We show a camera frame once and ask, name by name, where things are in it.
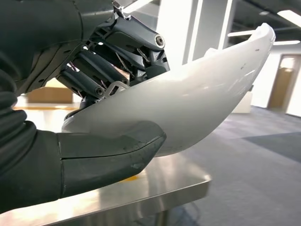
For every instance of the brown wooden door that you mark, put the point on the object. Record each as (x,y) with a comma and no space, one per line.
(282,84)

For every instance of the ceiling light strip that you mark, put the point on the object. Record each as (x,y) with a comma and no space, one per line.
(290,17)
(287,42)
(240,33)

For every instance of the stainless steel workbench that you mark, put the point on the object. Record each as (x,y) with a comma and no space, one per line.
(164,193)

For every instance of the white block plinth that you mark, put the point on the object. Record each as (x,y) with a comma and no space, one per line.
(243,104)

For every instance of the brown cardboard box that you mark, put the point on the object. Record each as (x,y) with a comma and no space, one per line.
(47,95)

